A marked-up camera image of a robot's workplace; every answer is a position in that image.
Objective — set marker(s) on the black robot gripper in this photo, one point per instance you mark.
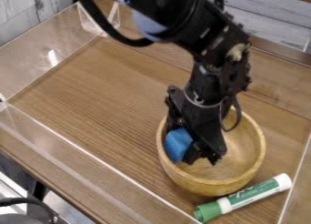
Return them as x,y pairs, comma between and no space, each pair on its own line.
196,112

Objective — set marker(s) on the blue rectangular block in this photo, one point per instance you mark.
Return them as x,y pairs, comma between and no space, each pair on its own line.
176,143

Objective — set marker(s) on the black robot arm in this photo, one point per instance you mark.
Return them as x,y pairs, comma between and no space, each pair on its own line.
202,29

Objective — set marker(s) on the brown wooden bowl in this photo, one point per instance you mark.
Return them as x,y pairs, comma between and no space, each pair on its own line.
236,169

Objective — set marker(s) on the green white marker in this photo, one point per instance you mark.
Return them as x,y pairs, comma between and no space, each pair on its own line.
261,190

